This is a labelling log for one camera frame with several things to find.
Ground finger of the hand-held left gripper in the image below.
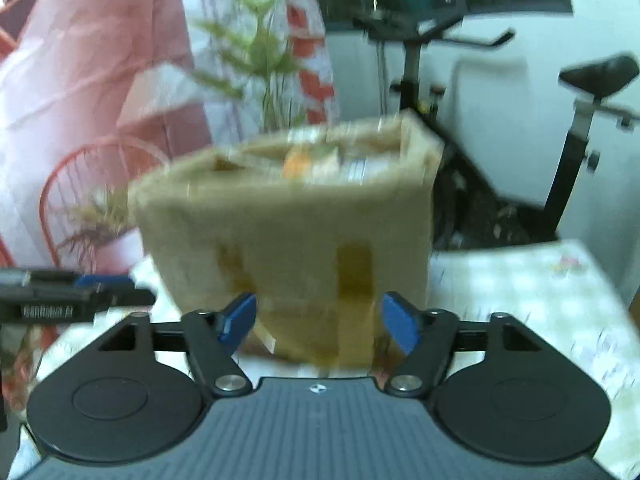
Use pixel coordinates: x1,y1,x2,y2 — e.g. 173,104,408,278
90,287,157,311
75,274,136,289

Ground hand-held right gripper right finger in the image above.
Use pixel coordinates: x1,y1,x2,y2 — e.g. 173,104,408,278
381,291,548,396

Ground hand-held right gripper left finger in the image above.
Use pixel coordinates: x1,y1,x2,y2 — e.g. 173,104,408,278
95,292,258,396

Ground plastic-lined cardboard box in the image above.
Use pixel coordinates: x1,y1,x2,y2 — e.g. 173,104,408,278
127,110,446,367

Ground checked tablecloth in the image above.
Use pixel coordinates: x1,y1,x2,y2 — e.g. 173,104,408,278
7,237,640,480

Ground black exercise bike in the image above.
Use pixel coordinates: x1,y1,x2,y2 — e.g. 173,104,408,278
350,12,640,251

